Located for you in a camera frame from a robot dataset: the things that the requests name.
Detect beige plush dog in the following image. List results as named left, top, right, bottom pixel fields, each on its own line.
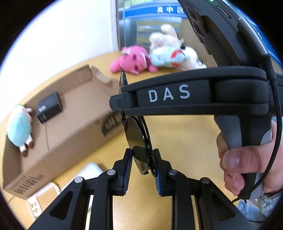
left=149, top=24, right=184, bottom=52

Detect pink plush toy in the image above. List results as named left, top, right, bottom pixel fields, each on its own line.
left=109, top=45, right=158, bottom=75

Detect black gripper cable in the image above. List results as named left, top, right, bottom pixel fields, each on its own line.
left=231, top=16, right=283, bottom=204

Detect white red plush dog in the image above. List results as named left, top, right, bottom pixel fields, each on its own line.
left=172, top=46, right=207, bottom=71

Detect grey right sleeve forearm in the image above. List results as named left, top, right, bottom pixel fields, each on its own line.
left=237, top=191, right=282, bottom=229

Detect black product box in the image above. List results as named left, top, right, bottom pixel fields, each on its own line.
left=36, top=91, right=63, bottom=124

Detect brown cardboard box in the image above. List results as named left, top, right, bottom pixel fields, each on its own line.
left=2, top=65, right=122, bottom=199

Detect clear phone case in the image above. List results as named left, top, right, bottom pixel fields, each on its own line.
left=26, top=183, right=60, bottom=221

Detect black sunglasses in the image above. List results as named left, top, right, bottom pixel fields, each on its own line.
left=118, top=68, right=157, bottom=176

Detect person's right hand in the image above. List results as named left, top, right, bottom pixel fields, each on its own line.
left=216, top=121, right=282, bottom=196

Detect teal round plush toy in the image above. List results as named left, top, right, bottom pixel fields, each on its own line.
left=7, top=104, right=34, bottom=158

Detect light blue plush toy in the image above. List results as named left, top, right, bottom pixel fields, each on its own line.
left=149, top=46, right=186, bottom=68

